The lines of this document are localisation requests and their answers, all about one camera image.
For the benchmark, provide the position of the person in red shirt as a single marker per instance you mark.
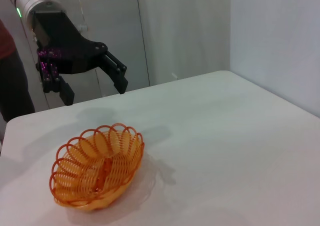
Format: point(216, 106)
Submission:
point(12, 91)

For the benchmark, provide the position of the orange woven plastic basket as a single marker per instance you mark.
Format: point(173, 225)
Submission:
point(105, 171)

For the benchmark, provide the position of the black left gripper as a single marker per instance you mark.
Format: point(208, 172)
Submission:
point(67, 51)

